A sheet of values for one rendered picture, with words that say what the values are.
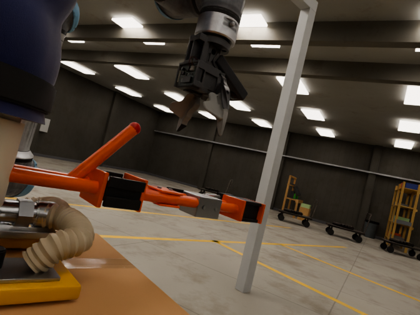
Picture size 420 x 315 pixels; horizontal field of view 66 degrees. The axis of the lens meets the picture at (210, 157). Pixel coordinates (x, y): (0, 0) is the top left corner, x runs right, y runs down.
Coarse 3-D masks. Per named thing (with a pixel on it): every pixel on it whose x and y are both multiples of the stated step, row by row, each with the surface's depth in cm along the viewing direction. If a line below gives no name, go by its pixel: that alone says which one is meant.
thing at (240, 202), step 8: (224, 200) 80; (232, 200) 78; (240, 200) 77; (248, 200) 81; (240, 208) 76; (248, 208) 79; (256, 208) 81; (264, 208) 81; (232, 216) 77; (240, 216) 76; (248, 216) 79; (256, 216) 81
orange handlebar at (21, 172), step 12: (12, 168) 45; (24, 168) 50; (36, 168) 51; (12, 180) 45; (24, 180) 46; (36, 180) 47; (48, 180) 48; (60, 180) 49; (72, 180) 51; (84, 180) 52; (156, 192) 61; (168, 192) 63; (180, 192) 71; (156, 204) 64; (168, 204) 63; (180, 204) 65; (192, 204) 67; (228, 204) 74
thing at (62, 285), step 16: (0, 256) 38; (0, 272) 38; (16, 272) 39; (32, 272) 40; (48, 272) 42; (64, 272) 44; (0, 288) 36; (16, 288) 37; (32, 288) 38; (48, 288) 39; (64, 288) 40; (80, 288) 42; (0, 304) 36
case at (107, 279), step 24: (96, 240) 71; (72, 264) 54; (96, 264) 56; (120, 264) 59; (96, 288) 47; (120, 288) 49; (144, 288) 51; (0, 312) 36; (24, 312) 37; (48, 312) 38; (72, 312) 39; (96, 312) 40; (120, 312) 42; (144, 312) 43; (168, 312) 45
